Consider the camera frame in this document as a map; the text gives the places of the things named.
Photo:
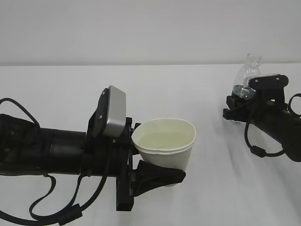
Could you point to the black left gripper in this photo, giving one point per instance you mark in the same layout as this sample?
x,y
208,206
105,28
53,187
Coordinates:
x,y
108,157

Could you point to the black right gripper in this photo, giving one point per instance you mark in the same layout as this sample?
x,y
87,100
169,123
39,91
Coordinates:
x,y
241,111

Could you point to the white paper cup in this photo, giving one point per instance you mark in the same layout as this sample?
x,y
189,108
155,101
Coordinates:
x,y
165,142

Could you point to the clear water bottle green label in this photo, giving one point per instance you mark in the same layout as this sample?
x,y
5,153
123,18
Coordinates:
x,y
240,91

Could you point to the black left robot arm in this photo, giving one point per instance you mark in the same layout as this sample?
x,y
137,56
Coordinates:
x,y
26,149

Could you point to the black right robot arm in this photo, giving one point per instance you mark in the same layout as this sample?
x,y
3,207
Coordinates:
x,y
268,112

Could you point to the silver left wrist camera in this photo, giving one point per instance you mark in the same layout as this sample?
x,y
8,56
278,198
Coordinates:
x,y
110,115

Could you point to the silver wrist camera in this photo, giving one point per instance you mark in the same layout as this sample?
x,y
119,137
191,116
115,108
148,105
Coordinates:
x,y
266,82
110,115

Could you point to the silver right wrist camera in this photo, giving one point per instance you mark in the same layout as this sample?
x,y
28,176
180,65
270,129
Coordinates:
x,y
266,82

